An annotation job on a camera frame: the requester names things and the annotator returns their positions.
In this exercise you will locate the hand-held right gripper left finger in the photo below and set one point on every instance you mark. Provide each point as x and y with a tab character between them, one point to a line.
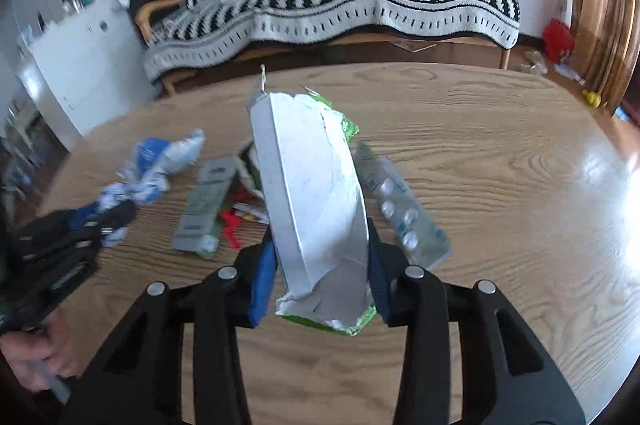
262	285

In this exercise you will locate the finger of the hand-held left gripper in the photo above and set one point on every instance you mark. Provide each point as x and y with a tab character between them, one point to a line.
60	225
112	222

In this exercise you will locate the blue white wrapper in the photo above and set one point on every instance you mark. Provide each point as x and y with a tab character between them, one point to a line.
165	157

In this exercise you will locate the black side table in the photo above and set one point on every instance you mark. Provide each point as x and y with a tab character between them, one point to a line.
150	5

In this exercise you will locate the clutter of small bottles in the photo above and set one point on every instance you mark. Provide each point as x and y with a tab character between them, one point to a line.
85	0

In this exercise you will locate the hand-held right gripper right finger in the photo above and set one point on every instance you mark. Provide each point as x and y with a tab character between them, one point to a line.
378	287

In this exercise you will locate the yellow floor toy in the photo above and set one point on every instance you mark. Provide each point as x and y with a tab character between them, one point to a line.
592	97

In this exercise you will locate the red bag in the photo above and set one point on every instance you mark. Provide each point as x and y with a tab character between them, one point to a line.
559	39

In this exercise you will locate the person's left hand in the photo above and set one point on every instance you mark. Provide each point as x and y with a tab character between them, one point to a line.
35	355

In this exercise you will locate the green cardboard box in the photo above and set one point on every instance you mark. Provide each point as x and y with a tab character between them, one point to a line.
205	205

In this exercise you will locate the silver blister pack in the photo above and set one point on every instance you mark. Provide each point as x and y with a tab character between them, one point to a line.
400	205

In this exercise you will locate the green and white carton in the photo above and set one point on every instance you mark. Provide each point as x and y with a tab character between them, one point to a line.
315	205

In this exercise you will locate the red plastic scrap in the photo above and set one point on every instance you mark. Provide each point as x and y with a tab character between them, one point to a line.
230	225

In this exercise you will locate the wooden sofa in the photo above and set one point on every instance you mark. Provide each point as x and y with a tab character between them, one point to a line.
155	7

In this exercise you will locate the pair of beige slippers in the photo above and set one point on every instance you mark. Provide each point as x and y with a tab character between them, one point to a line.
534	62

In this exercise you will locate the white cabinet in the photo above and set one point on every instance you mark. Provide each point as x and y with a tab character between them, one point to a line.
85	65

